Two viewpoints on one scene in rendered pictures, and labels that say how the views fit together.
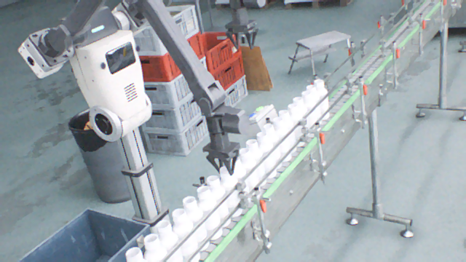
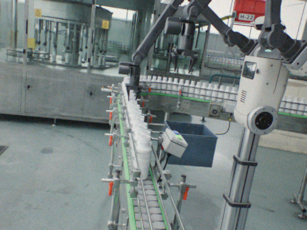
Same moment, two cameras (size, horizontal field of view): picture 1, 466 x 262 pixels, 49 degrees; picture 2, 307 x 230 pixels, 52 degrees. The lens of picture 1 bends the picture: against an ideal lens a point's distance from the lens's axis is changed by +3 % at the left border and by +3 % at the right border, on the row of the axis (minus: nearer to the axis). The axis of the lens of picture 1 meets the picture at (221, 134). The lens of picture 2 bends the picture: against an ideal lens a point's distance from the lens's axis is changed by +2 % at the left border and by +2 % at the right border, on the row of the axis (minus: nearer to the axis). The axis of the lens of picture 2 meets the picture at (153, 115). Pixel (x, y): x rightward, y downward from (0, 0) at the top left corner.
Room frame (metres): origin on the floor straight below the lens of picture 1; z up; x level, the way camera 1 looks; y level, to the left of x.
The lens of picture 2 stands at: (2.64, -1.22, 1.50)
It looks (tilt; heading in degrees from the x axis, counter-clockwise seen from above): 13 degrees down; 132
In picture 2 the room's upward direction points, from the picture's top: 8 degrees clockwise
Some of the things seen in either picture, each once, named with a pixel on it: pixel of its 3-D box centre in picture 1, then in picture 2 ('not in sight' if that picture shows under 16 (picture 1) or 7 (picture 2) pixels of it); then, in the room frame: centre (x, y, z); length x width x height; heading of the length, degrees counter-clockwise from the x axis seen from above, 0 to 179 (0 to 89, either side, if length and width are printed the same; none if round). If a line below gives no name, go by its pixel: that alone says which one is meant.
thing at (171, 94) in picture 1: (171, 81); not in sight; (4.09, 0.33, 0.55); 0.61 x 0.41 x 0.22; 149
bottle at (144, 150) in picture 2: (320, 100); (142, 157); (1.91, -0.43, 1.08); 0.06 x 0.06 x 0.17
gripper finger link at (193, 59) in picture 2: (238, 36); (187, 62); (1.81, -0.13, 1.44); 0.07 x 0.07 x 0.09; 51
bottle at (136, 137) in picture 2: (308, 111); (139, 146); (1.81, -0.36, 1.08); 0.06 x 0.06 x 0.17
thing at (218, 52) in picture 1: (207, 52); not in sight; (4.71, -0.02, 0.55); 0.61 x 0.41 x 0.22; 145
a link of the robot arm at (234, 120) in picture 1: (226, 112); (129, 64); (1.33, -0.03, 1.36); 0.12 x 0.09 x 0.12; 52
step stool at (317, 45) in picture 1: (318, 55); not in sight; (4.99, -1.15, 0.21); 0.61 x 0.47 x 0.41; 15
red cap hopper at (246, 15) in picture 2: not in sight; (241, 58); (-1.43, 6.34, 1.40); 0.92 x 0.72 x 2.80; 34
